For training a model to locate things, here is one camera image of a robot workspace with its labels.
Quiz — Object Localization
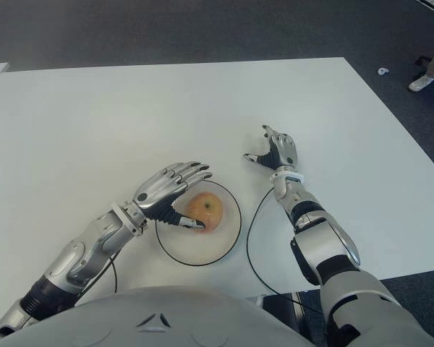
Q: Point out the grey robot torso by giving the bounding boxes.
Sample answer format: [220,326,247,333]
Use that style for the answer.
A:
[0,285,312,347]

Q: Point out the apple with blue sticker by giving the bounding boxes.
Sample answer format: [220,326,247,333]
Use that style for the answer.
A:
[186,192,224,234]

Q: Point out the white shoe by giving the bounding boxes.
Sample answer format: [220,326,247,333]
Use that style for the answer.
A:
[408,74,434,93]

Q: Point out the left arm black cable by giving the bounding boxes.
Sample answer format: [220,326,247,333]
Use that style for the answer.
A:
[75,252,119,301]

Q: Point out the white plate black rim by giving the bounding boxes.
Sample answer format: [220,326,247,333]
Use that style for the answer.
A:
[154,179,243,267]

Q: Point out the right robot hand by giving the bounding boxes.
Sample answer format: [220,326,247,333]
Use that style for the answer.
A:
[242,124,299,171]

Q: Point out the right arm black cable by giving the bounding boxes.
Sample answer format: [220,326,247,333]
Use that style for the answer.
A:
[244,187,325,315]

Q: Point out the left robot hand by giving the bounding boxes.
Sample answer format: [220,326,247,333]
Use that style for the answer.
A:
[132,161,213,231]

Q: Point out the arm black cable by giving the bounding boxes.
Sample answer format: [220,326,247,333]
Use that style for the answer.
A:
[244,187,325,315]
[75,252,119,301]

